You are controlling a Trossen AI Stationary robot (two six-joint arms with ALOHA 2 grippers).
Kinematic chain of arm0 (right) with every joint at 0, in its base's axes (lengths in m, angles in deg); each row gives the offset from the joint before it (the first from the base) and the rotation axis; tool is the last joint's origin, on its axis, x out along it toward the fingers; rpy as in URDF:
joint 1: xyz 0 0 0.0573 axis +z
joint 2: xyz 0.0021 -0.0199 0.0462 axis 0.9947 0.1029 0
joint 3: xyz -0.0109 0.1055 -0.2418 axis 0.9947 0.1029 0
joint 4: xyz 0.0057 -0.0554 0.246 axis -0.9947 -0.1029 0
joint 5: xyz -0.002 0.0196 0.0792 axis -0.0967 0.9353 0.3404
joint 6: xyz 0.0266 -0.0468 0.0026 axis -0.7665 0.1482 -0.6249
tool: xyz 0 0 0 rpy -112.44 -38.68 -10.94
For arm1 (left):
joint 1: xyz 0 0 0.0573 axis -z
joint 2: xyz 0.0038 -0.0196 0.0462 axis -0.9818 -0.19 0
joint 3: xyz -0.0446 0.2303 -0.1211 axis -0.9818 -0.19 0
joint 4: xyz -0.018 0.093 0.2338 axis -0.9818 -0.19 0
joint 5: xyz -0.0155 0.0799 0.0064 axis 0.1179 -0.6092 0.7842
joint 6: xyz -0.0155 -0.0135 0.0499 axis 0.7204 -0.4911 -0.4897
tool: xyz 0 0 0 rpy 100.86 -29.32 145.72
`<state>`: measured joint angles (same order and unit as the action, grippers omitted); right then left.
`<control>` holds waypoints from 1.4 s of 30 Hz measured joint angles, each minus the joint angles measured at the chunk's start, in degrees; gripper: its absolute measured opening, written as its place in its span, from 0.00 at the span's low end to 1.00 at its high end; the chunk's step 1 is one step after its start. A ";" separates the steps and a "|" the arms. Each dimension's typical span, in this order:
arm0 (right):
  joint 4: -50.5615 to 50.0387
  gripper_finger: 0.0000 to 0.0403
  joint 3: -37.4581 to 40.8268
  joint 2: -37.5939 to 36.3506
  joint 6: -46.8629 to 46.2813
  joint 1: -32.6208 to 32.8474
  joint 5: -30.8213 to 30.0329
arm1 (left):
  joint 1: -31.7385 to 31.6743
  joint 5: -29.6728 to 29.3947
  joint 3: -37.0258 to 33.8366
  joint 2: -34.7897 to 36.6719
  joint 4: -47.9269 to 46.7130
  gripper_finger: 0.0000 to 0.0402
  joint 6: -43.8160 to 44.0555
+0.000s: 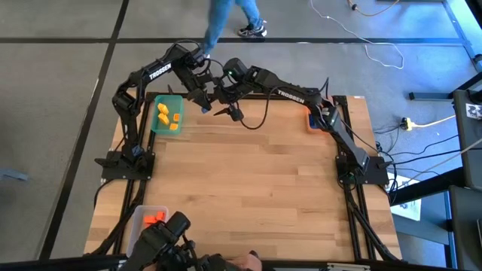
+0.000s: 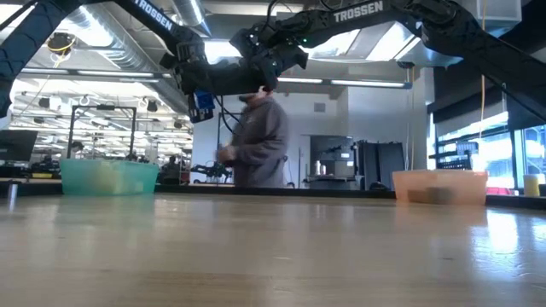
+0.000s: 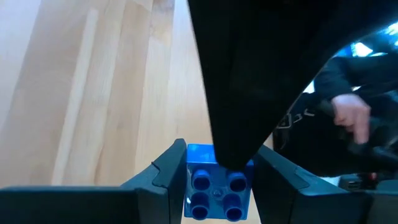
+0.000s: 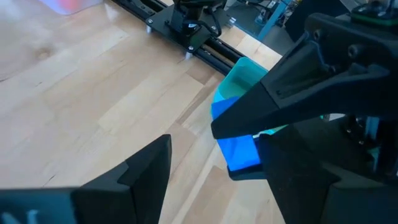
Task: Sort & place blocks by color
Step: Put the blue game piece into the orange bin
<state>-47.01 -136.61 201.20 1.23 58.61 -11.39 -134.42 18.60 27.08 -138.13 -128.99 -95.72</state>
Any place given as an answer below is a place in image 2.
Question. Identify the yellow cup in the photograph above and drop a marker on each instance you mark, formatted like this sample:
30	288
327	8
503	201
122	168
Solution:
532	185

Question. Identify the black round object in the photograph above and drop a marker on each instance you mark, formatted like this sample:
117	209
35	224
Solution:
379	187

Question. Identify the white bottle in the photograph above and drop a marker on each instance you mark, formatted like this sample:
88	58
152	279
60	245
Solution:
317	168
323	169

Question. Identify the grey metal post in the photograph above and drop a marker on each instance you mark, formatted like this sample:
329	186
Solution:
13	194

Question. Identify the black shelf rack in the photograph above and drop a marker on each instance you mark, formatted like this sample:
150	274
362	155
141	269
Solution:
456	164

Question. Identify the dark shelf cabinet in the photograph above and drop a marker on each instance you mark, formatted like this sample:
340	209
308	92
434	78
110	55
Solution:
337	147

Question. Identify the person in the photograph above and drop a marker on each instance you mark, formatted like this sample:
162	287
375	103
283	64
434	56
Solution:
260	140
172	168

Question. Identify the silver ventilation duct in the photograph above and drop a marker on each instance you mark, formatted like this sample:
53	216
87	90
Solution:
192	8

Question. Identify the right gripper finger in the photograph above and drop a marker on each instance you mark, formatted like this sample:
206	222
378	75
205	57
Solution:
222	81

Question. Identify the black gantry camera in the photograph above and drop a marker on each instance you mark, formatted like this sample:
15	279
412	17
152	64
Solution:
105	107

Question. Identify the teal translucent plastic bin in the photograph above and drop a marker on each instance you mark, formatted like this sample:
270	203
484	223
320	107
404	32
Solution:
77	179

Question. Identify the yellow desk object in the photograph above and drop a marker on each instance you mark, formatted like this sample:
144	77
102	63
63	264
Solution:
42	175

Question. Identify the distant dark robot arm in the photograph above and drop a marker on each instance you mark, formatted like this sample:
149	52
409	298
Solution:
209	170

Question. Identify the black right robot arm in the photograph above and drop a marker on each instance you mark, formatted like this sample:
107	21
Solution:
469	34

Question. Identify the black computer monitor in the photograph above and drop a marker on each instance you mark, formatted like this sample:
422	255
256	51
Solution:
17	145

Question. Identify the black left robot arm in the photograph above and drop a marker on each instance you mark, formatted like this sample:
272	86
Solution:
25	42

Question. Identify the black ceiling spotlight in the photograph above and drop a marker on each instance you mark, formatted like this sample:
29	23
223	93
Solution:
44	102
152	106
178	124

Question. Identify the dark curtain partition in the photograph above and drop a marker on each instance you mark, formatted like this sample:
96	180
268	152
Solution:
384	164

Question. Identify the black ceiling camera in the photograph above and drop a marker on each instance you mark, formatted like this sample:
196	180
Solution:
405	65

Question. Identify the black aluminium table frame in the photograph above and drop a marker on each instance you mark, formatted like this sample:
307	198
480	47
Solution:
341	192

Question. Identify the orange translucent plastic bin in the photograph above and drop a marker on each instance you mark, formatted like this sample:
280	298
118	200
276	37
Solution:
469	187

